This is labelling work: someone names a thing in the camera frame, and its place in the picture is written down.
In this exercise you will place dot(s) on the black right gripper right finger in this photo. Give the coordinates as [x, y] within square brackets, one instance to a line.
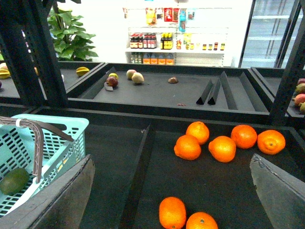
[281, 194]

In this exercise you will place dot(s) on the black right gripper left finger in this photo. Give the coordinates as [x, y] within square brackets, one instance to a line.
[60, 205]

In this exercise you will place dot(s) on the green avocado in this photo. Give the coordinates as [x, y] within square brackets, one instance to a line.
[14, 181]

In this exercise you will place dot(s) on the light blue plastic basket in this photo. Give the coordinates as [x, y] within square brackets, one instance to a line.
[59, 155]

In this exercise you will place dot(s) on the brown basket handle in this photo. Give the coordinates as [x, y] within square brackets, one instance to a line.
[37, 128]

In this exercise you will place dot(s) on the large orange far right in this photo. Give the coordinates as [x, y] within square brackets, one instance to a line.
[271, 142]

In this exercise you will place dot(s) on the large orange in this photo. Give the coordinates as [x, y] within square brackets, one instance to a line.
[198, 130]
[201, 220]
[187, 147]
[244, 136]
[172, 213]
[223, 149]
[271, 142]

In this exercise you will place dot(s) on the black produce tray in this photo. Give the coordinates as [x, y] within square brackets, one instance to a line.
[134, 127]

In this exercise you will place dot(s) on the large orange front right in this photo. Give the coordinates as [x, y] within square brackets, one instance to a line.
[201, 220]

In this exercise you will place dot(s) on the black triangular tray dividers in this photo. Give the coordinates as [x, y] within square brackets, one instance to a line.
[236, 93]

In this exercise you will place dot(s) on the large orange back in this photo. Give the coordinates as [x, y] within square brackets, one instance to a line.
[198, 130]

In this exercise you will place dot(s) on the large orange centre left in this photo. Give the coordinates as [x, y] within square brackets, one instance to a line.
[187, 147]

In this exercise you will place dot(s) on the large orange front left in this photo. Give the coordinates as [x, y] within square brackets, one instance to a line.
[172, 213]

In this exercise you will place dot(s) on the dark red fruit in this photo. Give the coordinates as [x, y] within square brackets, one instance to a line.
[112, 81]

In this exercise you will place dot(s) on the yellow starfruit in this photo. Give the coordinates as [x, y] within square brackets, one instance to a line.
[81, 71]

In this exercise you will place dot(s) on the tan pear fruit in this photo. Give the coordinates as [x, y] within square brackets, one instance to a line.
[137, 78]

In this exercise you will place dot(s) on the green potted plant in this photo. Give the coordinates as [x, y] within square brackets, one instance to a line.
[70, 39]

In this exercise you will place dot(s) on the glass door refrigerator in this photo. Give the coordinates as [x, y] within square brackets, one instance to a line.
[271, 32]

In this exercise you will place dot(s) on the white grocery shelf with bottles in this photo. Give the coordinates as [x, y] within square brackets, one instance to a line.
[178, 34]

